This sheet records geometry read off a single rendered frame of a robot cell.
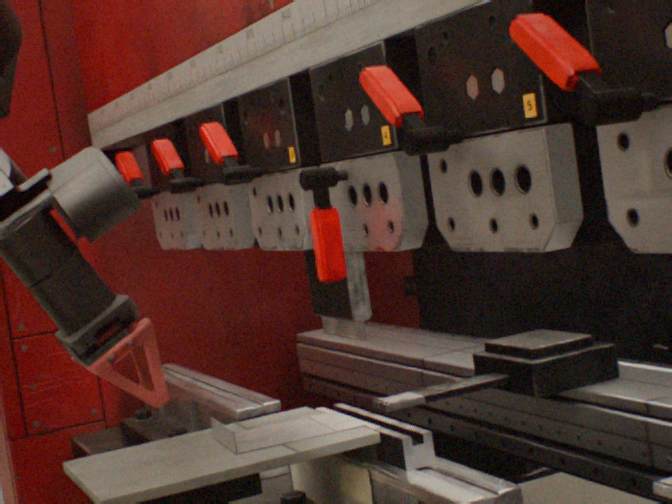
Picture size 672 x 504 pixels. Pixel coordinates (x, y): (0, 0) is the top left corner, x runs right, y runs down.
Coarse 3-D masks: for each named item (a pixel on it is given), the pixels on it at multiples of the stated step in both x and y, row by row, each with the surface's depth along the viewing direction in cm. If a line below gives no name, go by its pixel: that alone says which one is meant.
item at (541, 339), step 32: (480, 352) 125; (512, 352) 119; (544, 352) 116; (576, 352) 117; (608, 352) 118; (448, 384) 118; (480, 384) 117; (512, 384) 118; (544, 384) 115; (576, 384) 117
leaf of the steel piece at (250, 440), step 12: (216, 420) 108; (300, 420) 112; (312, 420) 111; (216, 432) 108; (228, 432) 103; (240, 432) 110; (252, 432) 110; (264, 432) 109; (276, 432) 108; (288, 432) 107; (300, 432) 107; (312, 432) 106; (324, 432) 105; (228, 444) 104; (240, 444) 105; (252, 444) 104; (264, 444) 104; (276, 444) 103
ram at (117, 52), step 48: (96, 0) 168; (144, 0) 144; (192, 0) 126; (240, 0) 112; (288, 0) 101; (384, 0) 85; (432, 0) 78; (480, 0) 73; (96, 48) 173; (144, 48) 148; (192, 48) 129; (288, 48) 103; (336, 48) 94; (96, 96) 178; (192, 96) 132; (96, 144) 183; (144, 144) 185
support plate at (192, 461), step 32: (288, 416) 116; (128, 448) 111; (160, 448) 109; (192, 448) 107; (224, 448) 105; (320, 448) 101; (352, 448) 102; (96, 480) 100; (128, 480) 98; (160, 480) 97; (192, 480) 96; (224, 480) 97
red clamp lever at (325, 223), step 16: (304, 176) 93; (320, 176) 93; (336, 176) 93; (320, 192) 93; (320, 208) 93; (336, 208) 94; (320, 224) 93; (336, 224) 93; (320, 240) 93; (336, 240) 93; (320, 256) 93; (336, 256) 93; (320, 272) 94; (336, 272) 93
